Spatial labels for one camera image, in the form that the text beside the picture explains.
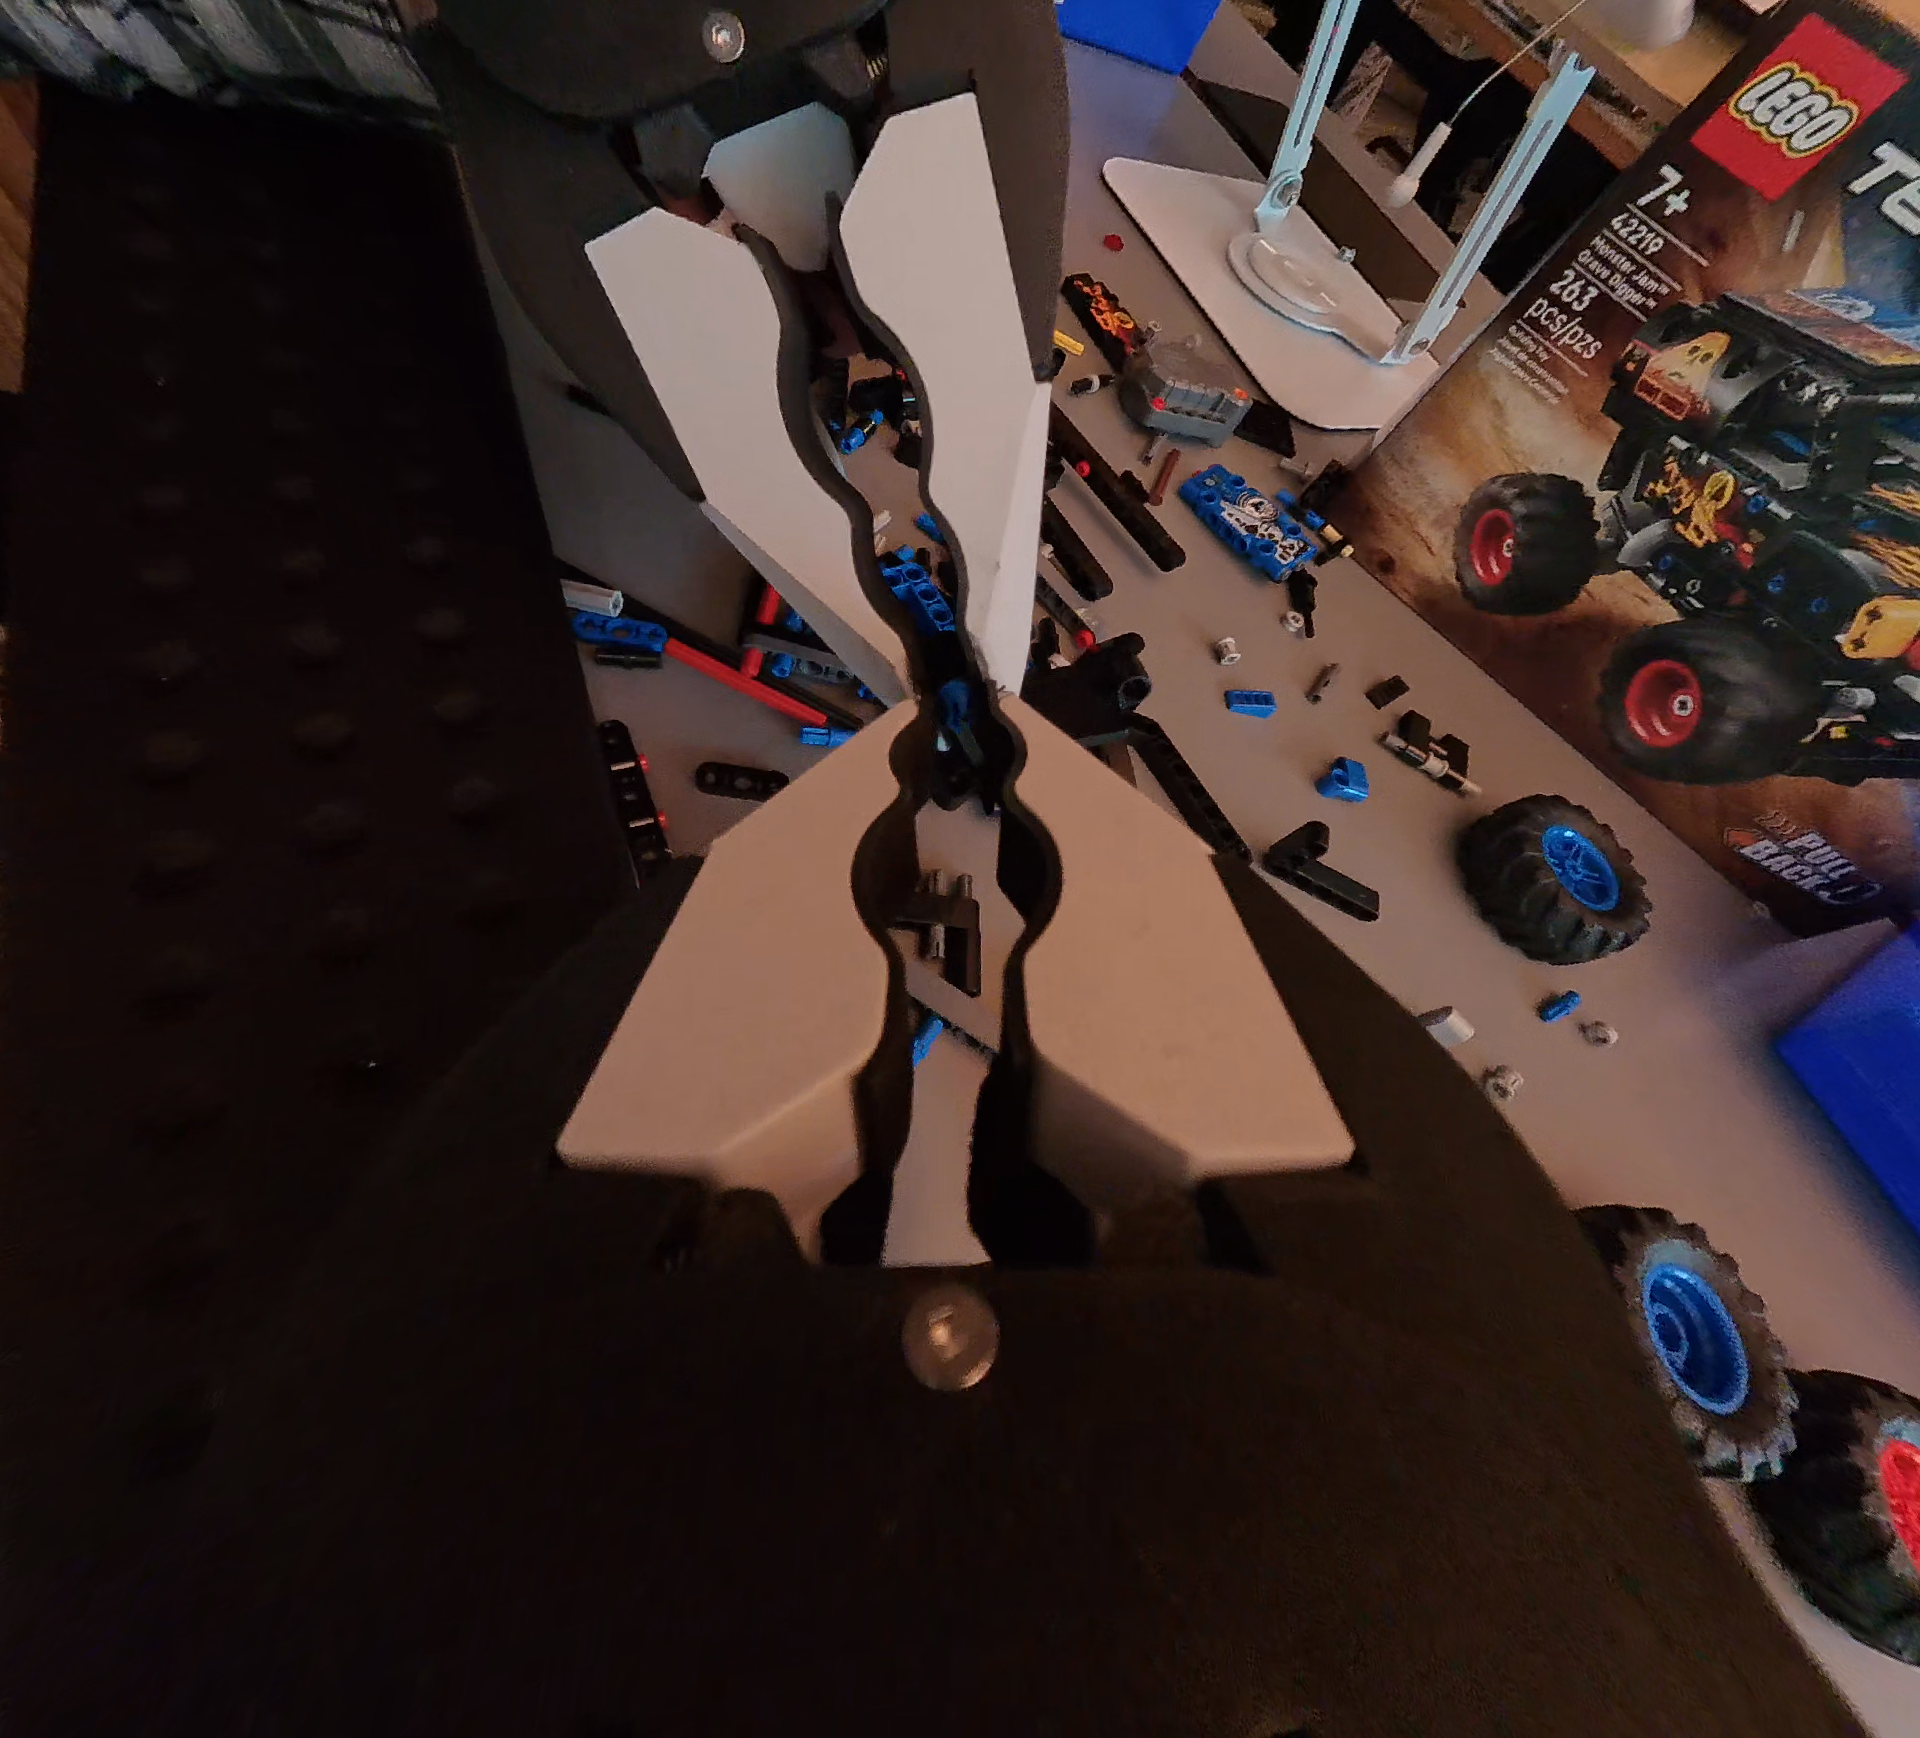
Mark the black angled toy beam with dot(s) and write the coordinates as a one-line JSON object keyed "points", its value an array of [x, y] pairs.
{"points": [[1322, 873]]}

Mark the black toy connector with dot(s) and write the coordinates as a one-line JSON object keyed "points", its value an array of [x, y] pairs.
{"points": [[1424, 751]]}

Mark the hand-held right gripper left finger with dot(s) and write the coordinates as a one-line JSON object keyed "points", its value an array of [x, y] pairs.
{"points": [[719, 1019]]}

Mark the blue printed toy panel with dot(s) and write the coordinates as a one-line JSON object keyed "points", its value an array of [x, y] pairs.
{"points": [[1255, 516]]}

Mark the white document stand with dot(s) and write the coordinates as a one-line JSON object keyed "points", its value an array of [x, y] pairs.
{"points": [[1198, 224]]}

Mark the short dark toy beam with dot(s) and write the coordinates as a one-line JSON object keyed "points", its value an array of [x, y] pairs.
{"points": [[744, 782]]}

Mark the white toy piece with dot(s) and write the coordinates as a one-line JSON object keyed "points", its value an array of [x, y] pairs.
{"points": [[1453, 1030]]}

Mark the black tire red rim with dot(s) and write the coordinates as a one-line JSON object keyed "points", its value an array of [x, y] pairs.
{"points": [[1859, 1512]]}

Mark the orange flame toy panel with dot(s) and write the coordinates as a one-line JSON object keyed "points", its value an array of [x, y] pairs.
{"points": [[1102, 316]]}

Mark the pile of toy building pieces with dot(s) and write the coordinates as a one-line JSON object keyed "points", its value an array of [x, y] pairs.
{"points": [[796, 679]]}

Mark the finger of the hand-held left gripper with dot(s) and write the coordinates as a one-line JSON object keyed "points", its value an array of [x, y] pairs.
{"points": [[708, 360], [976, 328]]}

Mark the plain blue plastic bin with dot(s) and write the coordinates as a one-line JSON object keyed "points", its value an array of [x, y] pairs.
{"points": [[1859, 1076]]}

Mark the black beam with red pins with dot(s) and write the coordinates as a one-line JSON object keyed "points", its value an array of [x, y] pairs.
{"points": [[635, 793]]}

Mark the grey desk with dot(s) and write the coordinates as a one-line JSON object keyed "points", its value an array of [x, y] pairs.
{"points": [[1411, 1157]]}

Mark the toy truck set box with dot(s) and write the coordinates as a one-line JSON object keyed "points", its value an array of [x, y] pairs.
{"points": [[1684, 420]]}

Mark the grey toy motor block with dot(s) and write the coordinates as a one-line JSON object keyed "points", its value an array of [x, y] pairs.
{"points": [[1192, 387]]}

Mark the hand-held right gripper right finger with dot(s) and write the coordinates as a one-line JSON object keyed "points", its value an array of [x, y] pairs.
{"points": [[1175, 1019]]}

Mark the black tire blue rim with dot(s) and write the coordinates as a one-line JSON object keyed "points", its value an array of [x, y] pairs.
{"points": [[1555, 873], [1694, 1334]]}

